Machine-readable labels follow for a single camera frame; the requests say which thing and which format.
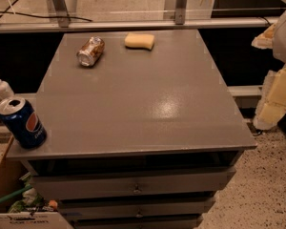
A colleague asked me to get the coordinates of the metal rail frame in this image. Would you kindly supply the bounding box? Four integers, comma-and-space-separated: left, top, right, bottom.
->
0, 0, 286, 33

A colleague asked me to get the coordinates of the white pump bottle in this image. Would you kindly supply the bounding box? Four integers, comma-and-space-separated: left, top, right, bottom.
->
0, 79, 14, 99

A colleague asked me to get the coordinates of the blue pepsi can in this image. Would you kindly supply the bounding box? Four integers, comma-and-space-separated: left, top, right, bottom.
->
0, 96, 47, 149

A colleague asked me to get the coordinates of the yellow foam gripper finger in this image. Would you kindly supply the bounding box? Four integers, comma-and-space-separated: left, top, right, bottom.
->
252, 24, 276, 50
253, 64, 286, 130

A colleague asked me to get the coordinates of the green hose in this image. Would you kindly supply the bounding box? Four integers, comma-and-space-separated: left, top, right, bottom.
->
0, 184, 33, 208

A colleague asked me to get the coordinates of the white printed box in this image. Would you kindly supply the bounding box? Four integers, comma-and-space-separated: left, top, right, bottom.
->
0, 212, 73, 229

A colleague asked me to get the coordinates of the grey drawer cabinet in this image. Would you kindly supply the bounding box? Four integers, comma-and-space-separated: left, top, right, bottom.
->
8, 30, 255, 229

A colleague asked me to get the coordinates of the black cable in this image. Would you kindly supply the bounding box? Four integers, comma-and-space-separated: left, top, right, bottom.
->
0, 0, 93, 23

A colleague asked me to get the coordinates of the brown crushed soda can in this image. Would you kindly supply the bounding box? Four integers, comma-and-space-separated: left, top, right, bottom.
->
76, 36, 105, 67

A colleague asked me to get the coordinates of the yellow sponge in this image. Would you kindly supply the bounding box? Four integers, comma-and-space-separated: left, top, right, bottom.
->
124, 32, 154, 50

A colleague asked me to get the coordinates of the cardboard box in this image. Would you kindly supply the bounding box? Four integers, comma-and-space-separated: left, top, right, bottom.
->
0, 137, 27, 213

